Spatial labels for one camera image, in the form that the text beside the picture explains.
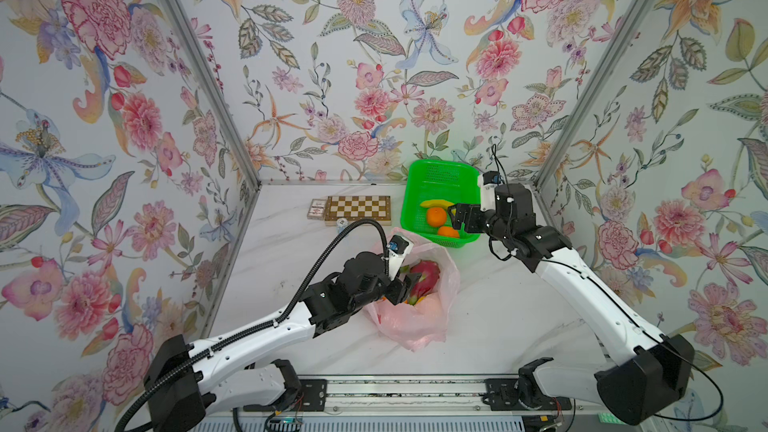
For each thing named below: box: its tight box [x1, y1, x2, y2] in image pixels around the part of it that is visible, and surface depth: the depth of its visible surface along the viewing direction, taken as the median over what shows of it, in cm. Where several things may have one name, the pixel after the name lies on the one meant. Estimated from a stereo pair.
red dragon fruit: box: [400, 260, 440, 306], surface depth 90 cm
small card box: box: [307, 198, 326, 221], surface depth 112 cm
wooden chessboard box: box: [324, 195, 392, 227], surface depth 112 cm
